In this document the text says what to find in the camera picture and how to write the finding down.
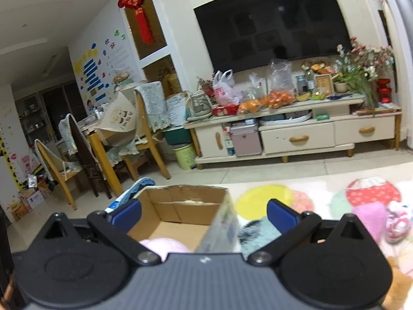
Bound teal fluffy towel roll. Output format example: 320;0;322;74
238;217;281;260

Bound floral patterned sock roll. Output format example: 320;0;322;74
385;201;412;244

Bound clear bag of oranges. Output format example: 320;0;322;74
267;59;295;109

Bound beige printed tote bag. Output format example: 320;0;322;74
97;92;137;147

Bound red stacked ornament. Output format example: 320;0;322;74
377;79;392;104

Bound open cardboard box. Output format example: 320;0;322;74
128;185;240;253

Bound wooden chair with lace cover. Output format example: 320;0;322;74
123;81;171;180

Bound pink plush ball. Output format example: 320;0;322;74
139;238;190;262

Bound wooden photo frame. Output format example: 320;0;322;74
314;74;334;96

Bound glass jar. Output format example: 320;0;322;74
295;75;308;94

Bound artificial flower bouquet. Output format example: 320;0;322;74
332;36;395;109

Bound bananas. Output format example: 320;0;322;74
296;92;311;102

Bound white red plastic bag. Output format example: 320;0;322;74
213;69;242;106

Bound pink storage box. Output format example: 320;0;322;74
230;125;263;156

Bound cream TV cabinet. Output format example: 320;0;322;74
184;95;402;166

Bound green waste bin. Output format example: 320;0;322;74
173;143;197;170

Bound red snack tray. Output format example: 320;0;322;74
211;104;239;117

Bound black flat screen television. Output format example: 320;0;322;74
195;0;351;72

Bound red Chinese knot ornament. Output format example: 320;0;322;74
118;0;155;45

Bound small bag of oranges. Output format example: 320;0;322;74
237;72;269;114

